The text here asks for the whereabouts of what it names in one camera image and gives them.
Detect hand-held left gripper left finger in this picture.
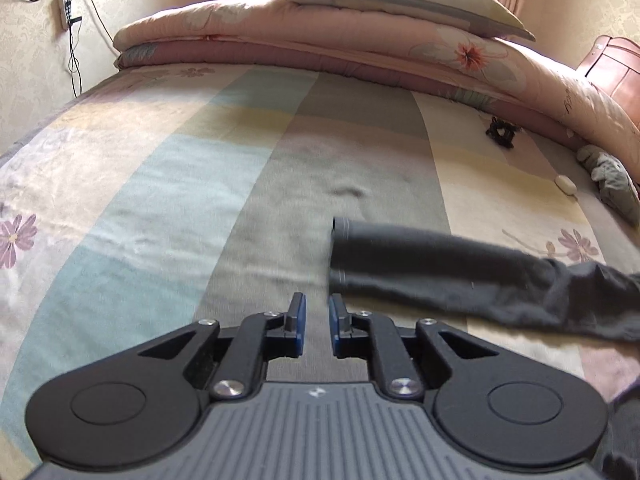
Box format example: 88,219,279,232
137,292,307,402

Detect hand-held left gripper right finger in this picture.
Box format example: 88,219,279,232
328,294,501,402

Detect dark grey pants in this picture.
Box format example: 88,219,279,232
327,216,640,346

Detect black hair claw clip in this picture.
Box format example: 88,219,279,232
485,116,516,150

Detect pink floral folded quilt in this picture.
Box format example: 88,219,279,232
114,0,640,161

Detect person's black jacket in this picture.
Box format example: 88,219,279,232
600,390,640,480

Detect grey printed cloth bundle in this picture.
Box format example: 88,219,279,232
577,145,640,226

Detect wooden headboard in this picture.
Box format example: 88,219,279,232
575,35,640,111

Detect black wall cables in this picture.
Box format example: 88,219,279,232
5,0,113,98

